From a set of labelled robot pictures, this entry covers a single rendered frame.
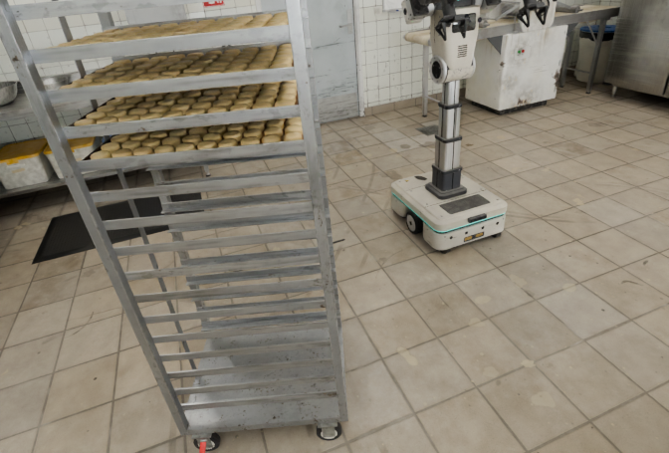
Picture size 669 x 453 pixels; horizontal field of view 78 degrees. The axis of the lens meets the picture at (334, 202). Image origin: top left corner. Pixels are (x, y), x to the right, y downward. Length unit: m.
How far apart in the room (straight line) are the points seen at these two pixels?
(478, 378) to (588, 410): 0.42
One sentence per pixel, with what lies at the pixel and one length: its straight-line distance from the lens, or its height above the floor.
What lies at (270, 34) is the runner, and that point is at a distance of 1.00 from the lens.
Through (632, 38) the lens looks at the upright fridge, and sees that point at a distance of 5.68.
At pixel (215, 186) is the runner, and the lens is 1.15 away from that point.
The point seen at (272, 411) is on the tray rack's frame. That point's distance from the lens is 1.81.
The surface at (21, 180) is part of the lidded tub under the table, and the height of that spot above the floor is 0.28.
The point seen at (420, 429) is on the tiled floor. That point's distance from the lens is 1.91.
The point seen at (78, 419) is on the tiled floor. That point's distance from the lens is 2.33.
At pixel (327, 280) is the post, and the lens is 1.26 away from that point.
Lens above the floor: 1.62
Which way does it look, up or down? 30 degrees down
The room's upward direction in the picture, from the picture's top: 6 degrees counter-clockwise
